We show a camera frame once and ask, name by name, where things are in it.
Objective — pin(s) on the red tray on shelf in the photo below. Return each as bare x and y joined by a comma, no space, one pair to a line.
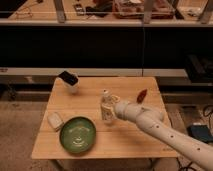
135,9

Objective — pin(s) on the black box right side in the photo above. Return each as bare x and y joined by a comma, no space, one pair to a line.
199,69

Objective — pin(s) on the green bowl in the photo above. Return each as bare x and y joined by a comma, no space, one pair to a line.
77,135

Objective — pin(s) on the wooden table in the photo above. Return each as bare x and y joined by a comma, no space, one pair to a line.
122,139

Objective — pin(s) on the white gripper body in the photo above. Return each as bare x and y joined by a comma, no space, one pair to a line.
126,110

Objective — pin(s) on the black device on floor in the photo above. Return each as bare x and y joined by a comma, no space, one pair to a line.
201,133

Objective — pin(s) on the red chili pepper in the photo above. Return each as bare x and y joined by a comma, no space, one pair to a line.
141,96

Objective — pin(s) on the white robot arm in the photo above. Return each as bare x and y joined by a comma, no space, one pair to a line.
150,121

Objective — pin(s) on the white cup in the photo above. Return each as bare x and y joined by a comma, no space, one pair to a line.
73,89

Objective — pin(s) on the black rectangular object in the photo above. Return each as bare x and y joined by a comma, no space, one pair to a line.
68,77

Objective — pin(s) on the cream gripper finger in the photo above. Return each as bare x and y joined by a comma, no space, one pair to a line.
107,113
115,99

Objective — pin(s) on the white rectangular box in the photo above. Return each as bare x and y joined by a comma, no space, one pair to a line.
55,121

